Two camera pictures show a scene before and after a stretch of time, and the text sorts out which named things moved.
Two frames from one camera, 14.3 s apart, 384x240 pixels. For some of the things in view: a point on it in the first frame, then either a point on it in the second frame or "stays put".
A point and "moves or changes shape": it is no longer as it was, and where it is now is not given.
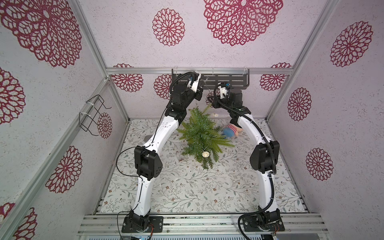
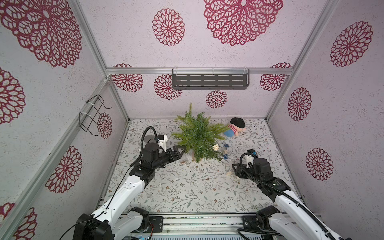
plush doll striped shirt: (230, 130) stays put
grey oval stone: (147, 138) stays put
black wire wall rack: (92, 117) stays put
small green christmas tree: (203, 138) moves or changes shape
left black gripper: (199, 92) to (177, 155)
